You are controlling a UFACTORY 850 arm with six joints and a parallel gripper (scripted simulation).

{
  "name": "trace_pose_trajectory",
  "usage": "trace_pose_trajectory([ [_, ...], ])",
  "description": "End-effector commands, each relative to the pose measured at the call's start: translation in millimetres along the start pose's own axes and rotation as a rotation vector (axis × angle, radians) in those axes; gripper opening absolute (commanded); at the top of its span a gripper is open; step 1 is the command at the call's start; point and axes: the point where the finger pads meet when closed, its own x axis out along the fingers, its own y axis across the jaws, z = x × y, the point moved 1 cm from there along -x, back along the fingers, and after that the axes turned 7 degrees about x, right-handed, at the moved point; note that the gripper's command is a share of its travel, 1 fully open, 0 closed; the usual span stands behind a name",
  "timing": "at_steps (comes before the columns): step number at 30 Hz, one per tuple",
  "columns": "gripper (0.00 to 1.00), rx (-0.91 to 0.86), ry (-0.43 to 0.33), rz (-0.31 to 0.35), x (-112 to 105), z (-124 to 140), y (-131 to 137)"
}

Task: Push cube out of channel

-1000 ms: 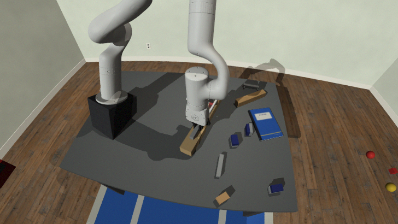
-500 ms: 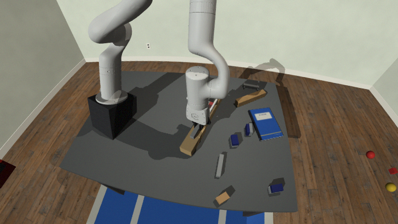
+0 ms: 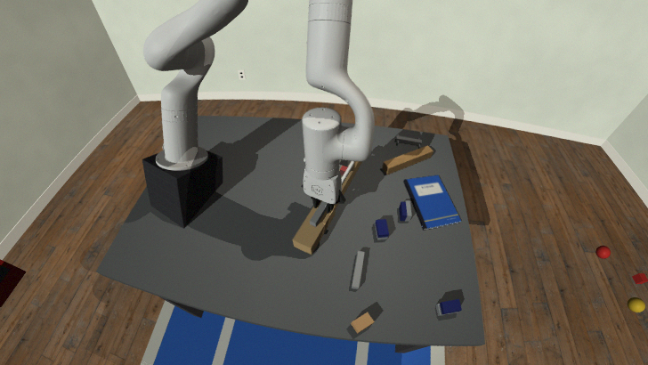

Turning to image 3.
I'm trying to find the brown wooden bar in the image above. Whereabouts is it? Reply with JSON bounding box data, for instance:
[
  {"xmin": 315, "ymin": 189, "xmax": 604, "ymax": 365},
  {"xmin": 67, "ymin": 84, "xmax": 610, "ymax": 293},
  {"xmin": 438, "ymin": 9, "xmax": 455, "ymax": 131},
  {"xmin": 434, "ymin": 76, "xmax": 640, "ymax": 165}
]
[{"xmin": 382, "ymin": 145, "xmax": 433, "ymax": 174}]

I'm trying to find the tan rectangular block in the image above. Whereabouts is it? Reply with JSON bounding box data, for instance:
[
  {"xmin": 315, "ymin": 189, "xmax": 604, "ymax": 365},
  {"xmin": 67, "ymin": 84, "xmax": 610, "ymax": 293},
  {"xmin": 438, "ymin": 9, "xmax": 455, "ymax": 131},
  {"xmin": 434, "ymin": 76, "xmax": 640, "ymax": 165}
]
[{"xmin": 351, "ymin": 312, "xmax": 374, "ymax": 334}]

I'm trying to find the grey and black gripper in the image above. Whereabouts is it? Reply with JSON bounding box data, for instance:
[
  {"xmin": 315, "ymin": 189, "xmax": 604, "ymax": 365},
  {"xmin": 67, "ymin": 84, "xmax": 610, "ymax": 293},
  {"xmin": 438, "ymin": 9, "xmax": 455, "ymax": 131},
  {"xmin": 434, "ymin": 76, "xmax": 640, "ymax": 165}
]
[{"xmin": 302, "ymin": 167, "xmax": 345, "ymax": 213}]

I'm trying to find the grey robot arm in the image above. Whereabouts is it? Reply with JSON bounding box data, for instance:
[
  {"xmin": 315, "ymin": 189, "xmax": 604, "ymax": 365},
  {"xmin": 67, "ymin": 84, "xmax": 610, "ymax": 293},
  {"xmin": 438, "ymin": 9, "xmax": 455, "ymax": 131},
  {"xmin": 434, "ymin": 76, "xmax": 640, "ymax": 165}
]
[{"xmin": 143, "ymin": 0, "xmax": 375, "ymax": 179}]

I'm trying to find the blue notebook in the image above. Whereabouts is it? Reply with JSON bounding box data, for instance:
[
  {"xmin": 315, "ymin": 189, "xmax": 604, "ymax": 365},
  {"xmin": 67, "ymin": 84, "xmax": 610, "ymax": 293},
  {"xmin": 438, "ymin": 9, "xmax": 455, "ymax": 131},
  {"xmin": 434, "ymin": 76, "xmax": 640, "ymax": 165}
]
[{"xmin": 403, "ymin": 175, "xmax": 461, "ymax": 230}]

